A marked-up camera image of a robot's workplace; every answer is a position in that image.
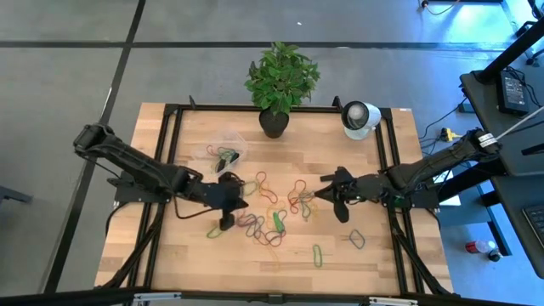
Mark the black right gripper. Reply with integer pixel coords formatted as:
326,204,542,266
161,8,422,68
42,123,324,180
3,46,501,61
314,166,388,224

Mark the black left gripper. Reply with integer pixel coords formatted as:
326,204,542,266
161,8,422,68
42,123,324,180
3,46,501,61
199,172,250,232

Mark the blue rubber band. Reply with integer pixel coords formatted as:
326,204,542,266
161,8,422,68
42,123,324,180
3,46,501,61
254,208,289,239
297,190,318,209
235,212,267,239
216,146,239,165
348,228,366,251

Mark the red rubber band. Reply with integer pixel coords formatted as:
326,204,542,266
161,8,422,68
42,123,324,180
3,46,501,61
253,227,286,248
255,171,280,205
206,144,226,171
287,179,309,215

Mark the clear plastic bin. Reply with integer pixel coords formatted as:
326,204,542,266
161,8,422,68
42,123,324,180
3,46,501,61
190,129,250,179

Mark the white sheet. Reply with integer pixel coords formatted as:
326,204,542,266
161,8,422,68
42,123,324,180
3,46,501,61
433,172,462,208

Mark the yellow power plug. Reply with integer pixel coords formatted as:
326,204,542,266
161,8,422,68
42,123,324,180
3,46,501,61
439,127,467,144

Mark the green plant in black pot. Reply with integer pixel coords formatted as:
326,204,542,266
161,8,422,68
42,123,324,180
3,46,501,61
244,41,322,139

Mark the red and white bottle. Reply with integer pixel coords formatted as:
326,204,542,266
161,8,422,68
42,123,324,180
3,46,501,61
464,240,498,255

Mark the black desk foot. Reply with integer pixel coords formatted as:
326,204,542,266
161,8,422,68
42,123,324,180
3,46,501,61
475,182,513,256

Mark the black desk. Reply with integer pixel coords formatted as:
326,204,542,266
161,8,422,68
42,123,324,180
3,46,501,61
459,67,544,280

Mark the white rod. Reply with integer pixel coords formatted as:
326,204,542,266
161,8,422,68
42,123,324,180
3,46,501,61
496,105,544,140

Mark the black keyboard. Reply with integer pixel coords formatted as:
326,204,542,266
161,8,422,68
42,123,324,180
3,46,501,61
521,202,544,250

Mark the black power adapter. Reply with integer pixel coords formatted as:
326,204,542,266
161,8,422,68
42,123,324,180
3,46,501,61
497,70,531,116

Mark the black diagonal pole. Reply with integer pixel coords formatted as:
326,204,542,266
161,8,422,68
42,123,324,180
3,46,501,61
474,16,544,85

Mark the grey furniture leg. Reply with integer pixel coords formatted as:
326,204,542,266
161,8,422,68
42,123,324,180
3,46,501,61
0,184,34,205

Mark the black aluminium table frame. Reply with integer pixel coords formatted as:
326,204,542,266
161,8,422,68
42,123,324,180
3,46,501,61
95,95,454,298

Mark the silver aluminium bracket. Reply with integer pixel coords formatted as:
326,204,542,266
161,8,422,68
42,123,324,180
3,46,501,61
133,292,183,303
367,296,420,306

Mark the black floor cable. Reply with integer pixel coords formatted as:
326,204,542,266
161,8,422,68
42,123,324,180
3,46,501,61
418,97,468,152

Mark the black frame crossbeam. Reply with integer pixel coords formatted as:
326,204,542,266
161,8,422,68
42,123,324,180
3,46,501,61
0,287,544,306

